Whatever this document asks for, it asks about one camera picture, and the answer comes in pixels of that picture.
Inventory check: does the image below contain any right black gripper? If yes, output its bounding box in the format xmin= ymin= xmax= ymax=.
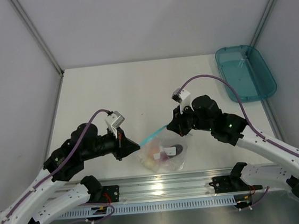
xmin=165 ymin=100 xmax=214 ymax=138

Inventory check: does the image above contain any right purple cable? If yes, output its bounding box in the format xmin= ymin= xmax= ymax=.
xmin=174 ymin=64 xmax=299 ymax=218

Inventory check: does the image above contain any left aluminium frame post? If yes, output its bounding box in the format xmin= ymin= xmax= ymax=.
xmin=6 ymin=0 xmax=64 ymax=81

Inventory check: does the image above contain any white slotted cable duct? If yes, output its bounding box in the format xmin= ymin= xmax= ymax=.
xmin=56 ymin=195 xmax=237 ymax=220

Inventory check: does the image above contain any clear zip top bag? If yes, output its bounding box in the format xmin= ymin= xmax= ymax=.
xmin=137 ymin=126 xmax=192 ymax=173

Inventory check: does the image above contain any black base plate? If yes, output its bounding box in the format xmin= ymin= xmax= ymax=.
xmin=209 ymin=175 xmax=262 ymax=194
xmin=89 ymin=185 xmax=120 ymax=204

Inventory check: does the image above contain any pink egg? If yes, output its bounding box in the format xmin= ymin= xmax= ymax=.
xmin=148 ymin=146 xmax=160 ymax=158

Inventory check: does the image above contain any aluminium rail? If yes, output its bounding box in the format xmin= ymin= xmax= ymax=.
xmin=22 ymin=158 xmax=294 ymax=214

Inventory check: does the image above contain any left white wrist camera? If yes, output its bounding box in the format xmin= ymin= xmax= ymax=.
xmin=105 ymin=111 xmax=125 ymax=138

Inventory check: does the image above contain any teal plastic bin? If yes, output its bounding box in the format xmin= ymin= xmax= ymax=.
xmin=215 ymin=45 xmax=277 ymax=103

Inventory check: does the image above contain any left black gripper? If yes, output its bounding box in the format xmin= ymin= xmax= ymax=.
xmin=79 ymin=123 xmax=141 ymax=165

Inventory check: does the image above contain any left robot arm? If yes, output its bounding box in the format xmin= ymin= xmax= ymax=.
xmin=2 ymin=123 xmax=140 ymax=224

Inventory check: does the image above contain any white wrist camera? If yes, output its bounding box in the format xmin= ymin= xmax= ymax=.
xmin=105 ymin=111 xmax=125 ymax=138
xmin=172 ymin=89 xmax=191 ymax=114

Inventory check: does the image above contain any right aluminium frame post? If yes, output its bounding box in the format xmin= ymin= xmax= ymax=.
xmin=250 ymin=0 xmax=277 ymax=47

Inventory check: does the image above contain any cream white egg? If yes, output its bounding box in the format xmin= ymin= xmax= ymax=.
xmin=143 ymin=158 xmax=156 ymax=170

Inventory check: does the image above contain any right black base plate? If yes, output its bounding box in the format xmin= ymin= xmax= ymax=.
xmin=209 ymin=175 xmax=262 ymax=194

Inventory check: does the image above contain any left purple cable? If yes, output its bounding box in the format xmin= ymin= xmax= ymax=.
xmin=0 ymin=108 xmax=124 ymax=224

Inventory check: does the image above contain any purple eggplant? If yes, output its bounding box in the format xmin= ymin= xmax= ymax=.
xmin=163 ymin=144 xmax=184 ymax=159

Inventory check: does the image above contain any aluminium frame post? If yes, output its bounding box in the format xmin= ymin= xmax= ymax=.
xmin=250 ymin=0 xmax=277 ymax=47
xmin=6 ymin=0 xmax=64 ymax=81

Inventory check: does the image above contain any purple cable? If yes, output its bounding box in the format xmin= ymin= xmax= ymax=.
xmin=174 ymin=64 xmax=299 ymax=218
xmin=0 ymin=108 xmax=124 ymax=224

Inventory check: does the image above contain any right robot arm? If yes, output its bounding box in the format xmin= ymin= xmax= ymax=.
xmin=167 ymin=95 xmax=299 ymax=198

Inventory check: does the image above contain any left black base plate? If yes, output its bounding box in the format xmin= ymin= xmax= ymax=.
xmin=89 ymin=185 xmax=120 ymax=204

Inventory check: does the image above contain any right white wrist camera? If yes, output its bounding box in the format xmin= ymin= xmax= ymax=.
xmin=172 ymin=89 xmax=191 ymax=114

